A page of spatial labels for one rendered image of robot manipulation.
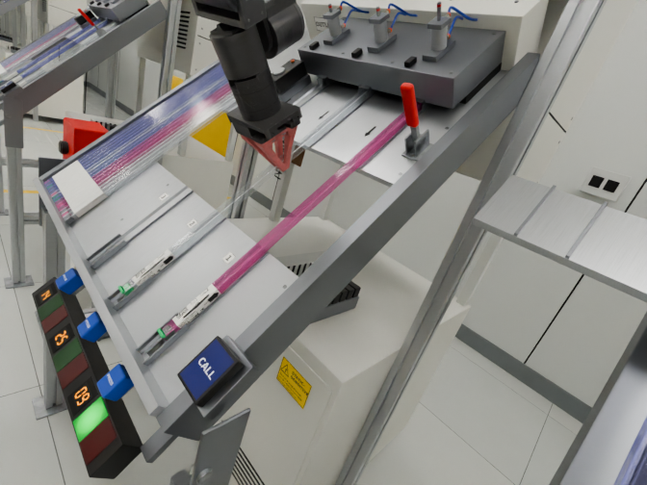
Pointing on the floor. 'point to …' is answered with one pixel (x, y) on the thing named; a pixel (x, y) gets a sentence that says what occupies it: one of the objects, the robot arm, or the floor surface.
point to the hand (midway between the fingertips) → (281, 164)
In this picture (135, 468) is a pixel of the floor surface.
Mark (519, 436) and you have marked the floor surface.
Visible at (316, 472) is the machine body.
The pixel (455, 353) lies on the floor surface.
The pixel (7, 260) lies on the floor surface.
